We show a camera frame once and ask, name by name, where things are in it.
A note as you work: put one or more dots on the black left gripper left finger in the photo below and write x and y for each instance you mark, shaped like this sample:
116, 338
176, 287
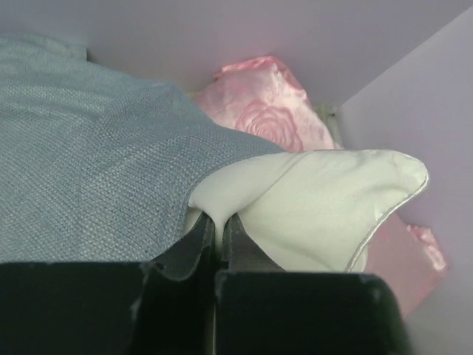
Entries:
154, 307

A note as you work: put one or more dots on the pink rose satin pillow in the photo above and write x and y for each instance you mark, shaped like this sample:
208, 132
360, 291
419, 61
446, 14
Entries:
262, 97

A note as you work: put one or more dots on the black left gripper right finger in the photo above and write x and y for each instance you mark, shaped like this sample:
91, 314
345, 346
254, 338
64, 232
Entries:
262, 309

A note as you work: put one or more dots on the blue-grey fabric pillowcase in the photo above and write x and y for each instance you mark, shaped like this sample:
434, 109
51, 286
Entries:
98, 165

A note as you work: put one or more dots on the white pillow insert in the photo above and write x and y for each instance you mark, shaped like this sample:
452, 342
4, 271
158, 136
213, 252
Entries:
312, 211

